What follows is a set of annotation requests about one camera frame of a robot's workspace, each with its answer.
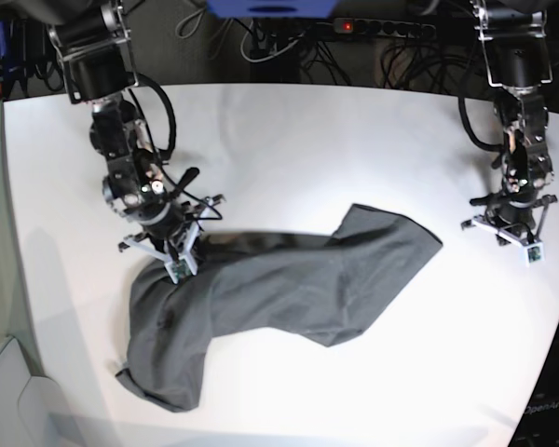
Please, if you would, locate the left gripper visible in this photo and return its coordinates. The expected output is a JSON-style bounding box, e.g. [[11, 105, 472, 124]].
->
[[491, 202, 536, 233]]

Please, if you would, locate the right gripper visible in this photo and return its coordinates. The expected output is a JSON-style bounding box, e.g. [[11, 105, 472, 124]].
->
[[140, 204, 194, 247]]

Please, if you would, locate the dark grey t-shirt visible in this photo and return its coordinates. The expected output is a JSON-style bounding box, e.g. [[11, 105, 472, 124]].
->
[[116, 204, 443, 413]]

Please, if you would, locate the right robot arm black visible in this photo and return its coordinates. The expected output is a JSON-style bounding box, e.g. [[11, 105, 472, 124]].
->
[[21, 1, 199, 252]]

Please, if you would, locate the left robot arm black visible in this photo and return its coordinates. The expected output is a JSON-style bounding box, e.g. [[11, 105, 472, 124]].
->
[[468, 1, 556, 243]]

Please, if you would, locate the blue box overhead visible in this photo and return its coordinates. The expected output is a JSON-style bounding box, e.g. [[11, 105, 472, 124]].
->
[[207, 0, 337, 19]]

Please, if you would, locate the grey bin at left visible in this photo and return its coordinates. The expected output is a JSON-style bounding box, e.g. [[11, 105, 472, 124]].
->
[[0, 338, 86, 446]]

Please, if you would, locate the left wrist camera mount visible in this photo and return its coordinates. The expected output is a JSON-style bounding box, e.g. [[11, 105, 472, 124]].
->
[[460, 191, 558, 265]]

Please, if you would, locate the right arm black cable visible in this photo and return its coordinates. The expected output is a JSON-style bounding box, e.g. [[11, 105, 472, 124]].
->
[[130, 72, 201, 187]]

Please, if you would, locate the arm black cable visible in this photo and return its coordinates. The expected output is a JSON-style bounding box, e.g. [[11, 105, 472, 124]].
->
[[130, 72, 201, 187], [457, 92, 504, 155]]

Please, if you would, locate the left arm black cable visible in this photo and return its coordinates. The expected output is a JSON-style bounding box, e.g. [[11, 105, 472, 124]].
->
[[457, 92, 504, 155]]

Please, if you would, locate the white cable loop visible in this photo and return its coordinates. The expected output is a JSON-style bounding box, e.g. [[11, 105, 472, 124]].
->
[[239, 27, 304, 63]]

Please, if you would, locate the black power strip red switch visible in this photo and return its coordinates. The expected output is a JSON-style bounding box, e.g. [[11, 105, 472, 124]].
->
[[333, 18, 437, 39]]

